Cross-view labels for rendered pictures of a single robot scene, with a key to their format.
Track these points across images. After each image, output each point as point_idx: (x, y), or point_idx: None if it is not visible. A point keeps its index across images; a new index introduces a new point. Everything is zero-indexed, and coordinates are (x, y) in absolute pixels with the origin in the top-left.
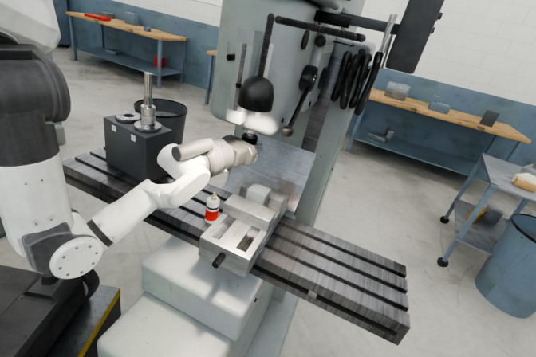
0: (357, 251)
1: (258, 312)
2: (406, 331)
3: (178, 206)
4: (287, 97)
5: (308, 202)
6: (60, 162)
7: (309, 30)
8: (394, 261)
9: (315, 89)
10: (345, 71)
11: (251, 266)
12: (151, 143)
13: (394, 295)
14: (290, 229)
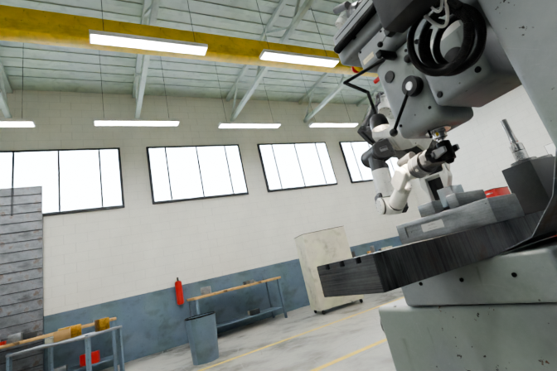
0: (411, 243)
1: None
2: (318, 273)
3: (400, 191)
4: (395, 111)
5: None
6: (380, 171)
7: (388, 71)
8: (383, 251)
9: (444, 77)
10: (433, 47)
11: (407, 239)
12: (508, 175)
13: (346, 259)
14: (457, 232)
